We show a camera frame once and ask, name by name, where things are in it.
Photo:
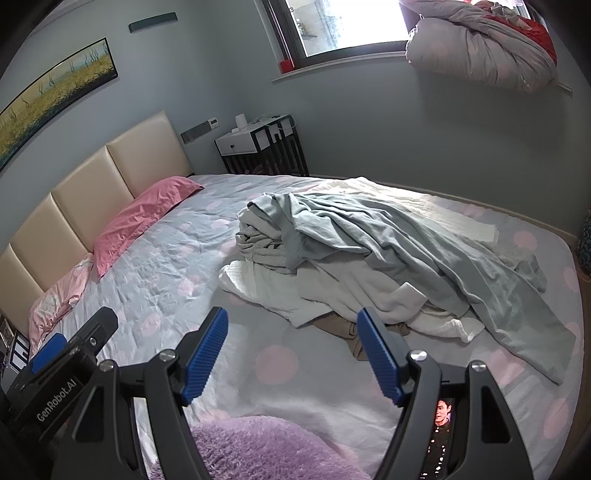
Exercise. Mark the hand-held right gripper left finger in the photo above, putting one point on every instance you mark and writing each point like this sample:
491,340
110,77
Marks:
203,357

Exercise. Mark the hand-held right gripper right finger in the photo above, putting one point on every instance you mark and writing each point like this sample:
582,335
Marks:
381,357

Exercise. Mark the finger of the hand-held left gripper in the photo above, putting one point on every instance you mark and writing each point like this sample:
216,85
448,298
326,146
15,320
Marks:
48,351
99,325

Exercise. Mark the light mint knit sweater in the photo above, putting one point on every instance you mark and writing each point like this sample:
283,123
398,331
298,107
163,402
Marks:
332,286

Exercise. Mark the grey-green cotton garment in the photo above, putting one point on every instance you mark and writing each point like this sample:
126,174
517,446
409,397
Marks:
392,240

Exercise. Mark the white and black nightstand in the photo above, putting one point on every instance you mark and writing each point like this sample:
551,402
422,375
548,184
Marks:
14,355
240,145

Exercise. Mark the beige garment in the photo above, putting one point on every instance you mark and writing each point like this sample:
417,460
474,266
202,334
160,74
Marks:
344,332

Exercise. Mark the light pink printed pillow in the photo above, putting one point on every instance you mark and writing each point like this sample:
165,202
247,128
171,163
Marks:
60,295

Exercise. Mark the white waffle garment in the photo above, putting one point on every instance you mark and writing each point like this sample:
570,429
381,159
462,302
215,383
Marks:
249,281

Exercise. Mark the bed with dotted grey sheet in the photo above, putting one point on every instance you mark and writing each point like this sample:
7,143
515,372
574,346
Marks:
184,267

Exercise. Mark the smartphone with lit screen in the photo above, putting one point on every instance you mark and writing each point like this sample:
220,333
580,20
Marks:
441,434

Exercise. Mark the purple fluffy cloth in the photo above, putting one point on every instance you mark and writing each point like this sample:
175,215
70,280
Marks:
258,447

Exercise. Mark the dark pink pillow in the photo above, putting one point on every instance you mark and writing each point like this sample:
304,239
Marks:
138,217

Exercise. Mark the beige padded headboard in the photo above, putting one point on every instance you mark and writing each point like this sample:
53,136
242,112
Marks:
138,161

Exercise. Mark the teal textured object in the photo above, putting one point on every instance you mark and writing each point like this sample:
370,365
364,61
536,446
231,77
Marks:
584,254

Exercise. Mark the white box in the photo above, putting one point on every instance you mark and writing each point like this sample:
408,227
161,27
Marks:
241,122

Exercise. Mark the framed yellow landscape painting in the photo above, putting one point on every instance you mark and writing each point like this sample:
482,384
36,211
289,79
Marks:
60,87

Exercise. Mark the white windowsill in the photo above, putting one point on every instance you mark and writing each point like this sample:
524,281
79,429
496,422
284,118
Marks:
323,64

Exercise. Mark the small red object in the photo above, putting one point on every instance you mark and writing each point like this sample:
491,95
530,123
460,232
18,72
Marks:
286,66

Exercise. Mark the grey and red duvet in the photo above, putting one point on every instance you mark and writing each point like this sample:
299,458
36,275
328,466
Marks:
480,50

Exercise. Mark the window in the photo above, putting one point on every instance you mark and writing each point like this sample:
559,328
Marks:
323,23

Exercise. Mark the grey wall switch panel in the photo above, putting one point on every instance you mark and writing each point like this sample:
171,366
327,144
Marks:
196,131

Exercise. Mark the dark wall bar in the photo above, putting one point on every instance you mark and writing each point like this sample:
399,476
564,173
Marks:
152,21

